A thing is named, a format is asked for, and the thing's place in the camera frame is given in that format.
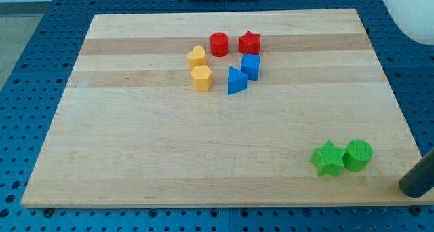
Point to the yellow heart block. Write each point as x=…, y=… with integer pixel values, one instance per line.
x=196, y=57

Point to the yellow hexagon block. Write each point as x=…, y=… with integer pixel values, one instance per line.
x=202, y=78

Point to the white rounded object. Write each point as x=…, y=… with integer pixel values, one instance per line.
x=414, y=18

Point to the green cylinder block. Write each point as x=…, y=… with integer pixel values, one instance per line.
x=358, y=154

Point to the blue cube block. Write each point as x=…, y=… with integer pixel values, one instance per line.
x=250, y=65

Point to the red cylinder block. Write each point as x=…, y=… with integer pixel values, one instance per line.
x=219, y=44

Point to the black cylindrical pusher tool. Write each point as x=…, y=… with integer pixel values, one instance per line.
x=419, y=179

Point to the green star block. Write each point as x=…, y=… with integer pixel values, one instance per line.
x=328, y=159

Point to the blue triangle block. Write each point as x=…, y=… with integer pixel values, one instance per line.
x=237, y=81

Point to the red star block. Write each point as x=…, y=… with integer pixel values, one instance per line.
x=249, y=43

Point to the wooden board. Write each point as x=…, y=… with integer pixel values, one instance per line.
x=131, y=131

